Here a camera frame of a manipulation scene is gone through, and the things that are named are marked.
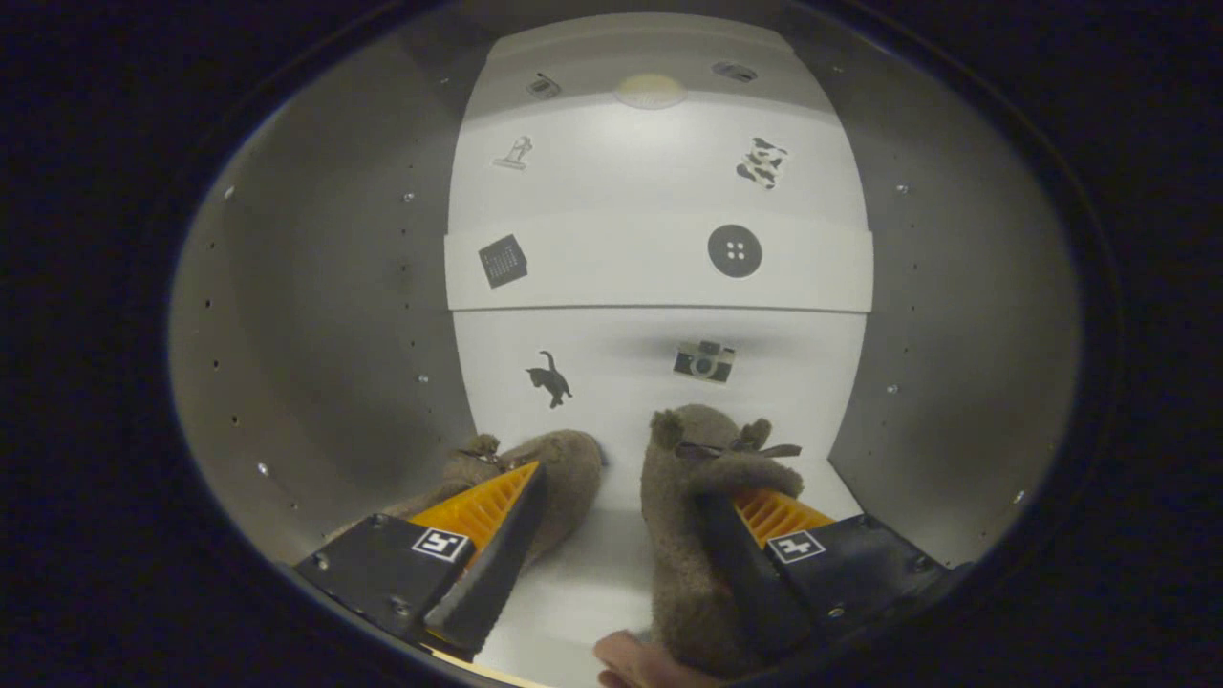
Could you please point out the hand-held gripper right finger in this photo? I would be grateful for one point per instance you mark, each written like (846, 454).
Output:
(755, 573)

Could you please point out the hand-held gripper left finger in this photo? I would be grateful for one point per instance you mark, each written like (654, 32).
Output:
(497, 564)

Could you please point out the brown fuzzy shoe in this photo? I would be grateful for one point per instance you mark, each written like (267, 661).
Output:
(564, 468)
(683, 497)

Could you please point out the grey shoe cabinet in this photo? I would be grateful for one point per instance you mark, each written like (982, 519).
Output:
(325, 334)

